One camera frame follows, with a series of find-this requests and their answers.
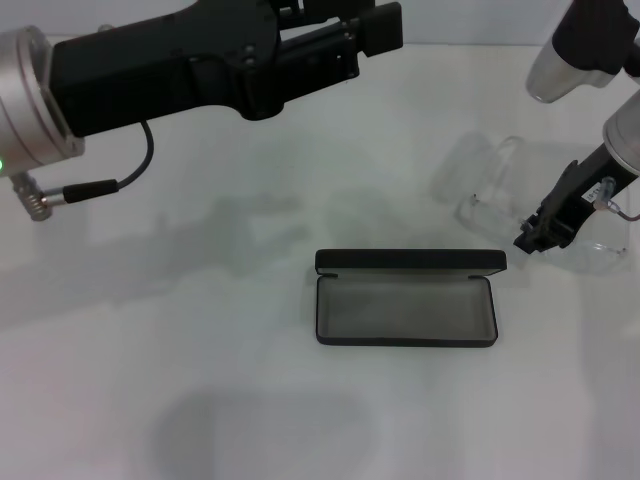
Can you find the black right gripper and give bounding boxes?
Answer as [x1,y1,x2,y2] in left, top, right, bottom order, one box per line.
[513,143,640,255]

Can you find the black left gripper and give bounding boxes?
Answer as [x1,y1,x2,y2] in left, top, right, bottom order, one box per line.
[51,0,302,139]

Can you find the clear transparent glasses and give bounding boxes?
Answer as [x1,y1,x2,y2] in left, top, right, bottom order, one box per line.
[432,132,631,276]

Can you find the black glasses case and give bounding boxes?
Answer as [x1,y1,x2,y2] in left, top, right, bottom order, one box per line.
[314,248,508,349]

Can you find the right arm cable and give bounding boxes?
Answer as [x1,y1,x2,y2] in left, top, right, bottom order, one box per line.
[597,177,640,224]

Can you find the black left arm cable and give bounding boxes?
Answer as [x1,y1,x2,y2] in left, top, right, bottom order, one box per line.
[42,119,154,206]

